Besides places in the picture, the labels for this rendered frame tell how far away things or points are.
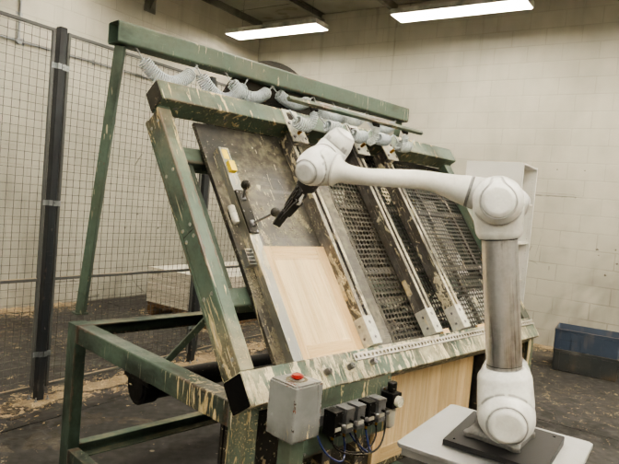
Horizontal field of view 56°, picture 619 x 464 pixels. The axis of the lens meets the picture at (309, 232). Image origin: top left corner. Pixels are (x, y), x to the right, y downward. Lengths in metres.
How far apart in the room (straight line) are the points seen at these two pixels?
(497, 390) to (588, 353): 4.72
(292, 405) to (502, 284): 0.70
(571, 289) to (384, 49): 4.05
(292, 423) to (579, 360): 4.92
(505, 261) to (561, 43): 6.20
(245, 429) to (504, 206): 1.06
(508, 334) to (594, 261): 5.68
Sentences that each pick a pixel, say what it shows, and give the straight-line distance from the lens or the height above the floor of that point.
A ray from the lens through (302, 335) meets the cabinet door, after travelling 2.22.
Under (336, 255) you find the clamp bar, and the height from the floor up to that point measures 1.26.
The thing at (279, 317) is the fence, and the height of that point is 1.04.
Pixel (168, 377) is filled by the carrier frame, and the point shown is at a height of 0.76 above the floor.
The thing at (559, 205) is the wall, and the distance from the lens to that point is 7.44.
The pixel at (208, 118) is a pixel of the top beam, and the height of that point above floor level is 1.79.
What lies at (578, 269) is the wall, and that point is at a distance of 7.41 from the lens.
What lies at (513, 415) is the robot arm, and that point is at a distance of 1.72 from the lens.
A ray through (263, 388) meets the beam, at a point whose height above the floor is 0.85.
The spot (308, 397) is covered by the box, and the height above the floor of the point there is 0.89.
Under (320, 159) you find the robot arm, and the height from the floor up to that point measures 1.61.
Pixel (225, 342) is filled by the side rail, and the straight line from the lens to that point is 2.00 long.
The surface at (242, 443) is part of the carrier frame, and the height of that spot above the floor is 0.68.
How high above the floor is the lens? 1.48
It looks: 3 degrees down
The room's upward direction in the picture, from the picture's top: 5 degrees clockwise
